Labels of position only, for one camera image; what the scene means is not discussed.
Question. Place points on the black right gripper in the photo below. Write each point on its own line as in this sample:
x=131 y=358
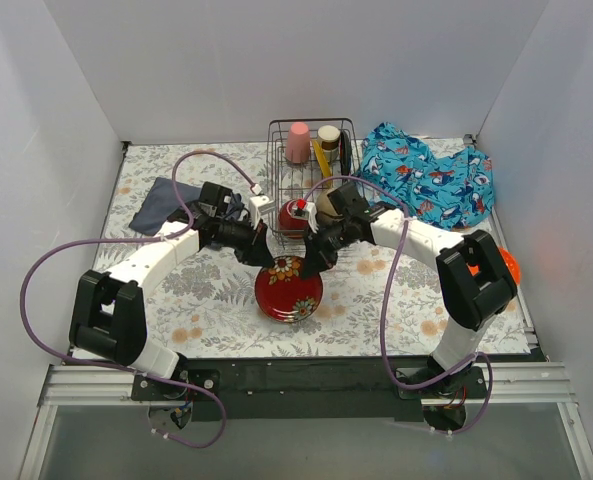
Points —
x=321 y=242

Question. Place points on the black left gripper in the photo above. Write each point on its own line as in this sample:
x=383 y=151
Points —
x=249 y=241

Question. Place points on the red bowl cream inside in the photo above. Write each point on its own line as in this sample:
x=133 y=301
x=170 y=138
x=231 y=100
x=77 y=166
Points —
x=292 y=224

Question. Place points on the red floral plate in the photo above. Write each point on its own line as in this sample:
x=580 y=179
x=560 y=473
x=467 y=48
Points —
x=283 y=294

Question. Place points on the beige ceramic bowl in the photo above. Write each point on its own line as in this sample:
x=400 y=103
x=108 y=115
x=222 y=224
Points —
x=326 y=212

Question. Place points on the yellow patterned plate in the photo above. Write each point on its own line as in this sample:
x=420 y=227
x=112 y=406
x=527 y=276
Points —
x=321 y=160

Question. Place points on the black wire dish rack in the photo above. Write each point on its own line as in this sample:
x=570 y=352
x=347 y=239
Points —
x=286 y=181

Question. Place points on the pink plastic cup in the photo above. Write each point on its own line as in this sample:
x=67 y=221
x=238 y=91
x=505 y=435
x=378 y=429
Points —
x=298 y=143

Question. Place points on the steel cup brown band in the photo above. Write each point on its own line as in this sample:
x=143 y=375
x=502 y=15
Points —
x=328 y=137

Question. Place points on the black bowl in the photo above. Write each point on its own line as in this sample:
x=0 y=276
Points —
x=345 y=153

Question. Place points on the orange plastic plate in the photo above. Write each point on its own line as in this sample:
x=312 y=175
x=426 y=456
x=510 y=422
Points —
x=511 y=264

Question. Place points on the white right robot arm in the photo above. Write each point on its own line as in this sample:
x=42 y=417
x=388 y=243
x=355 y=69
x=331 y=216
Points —
x=475 y=280

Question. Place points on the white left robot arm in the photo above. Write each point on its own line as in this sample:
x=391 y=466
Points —
x=109 y=318

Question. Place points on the floral patterned table mat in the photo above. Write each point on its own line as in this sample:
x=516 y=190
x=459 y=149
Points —
x=373 y=302

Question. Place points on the dark blue folded towel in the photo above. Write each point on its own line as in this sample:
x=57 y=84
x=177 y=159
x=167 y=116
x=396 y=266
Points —
x=159 y=203

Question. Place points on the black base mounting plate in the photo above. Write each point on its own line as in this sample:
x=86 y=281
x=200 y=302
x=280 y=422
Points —
x=290 y=388

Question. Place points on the blue fish print cloth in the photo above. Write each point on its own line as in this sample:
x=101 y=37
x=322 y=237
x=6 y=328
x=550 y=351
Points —
x=452 y=192

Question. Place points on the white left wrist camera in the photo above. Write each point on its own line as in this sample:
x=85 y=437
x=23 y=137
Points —
x=259 y=205

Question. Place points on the aluminium frame rail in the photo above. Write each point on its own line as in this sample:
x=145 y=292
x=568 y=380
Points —
x=514 y=383

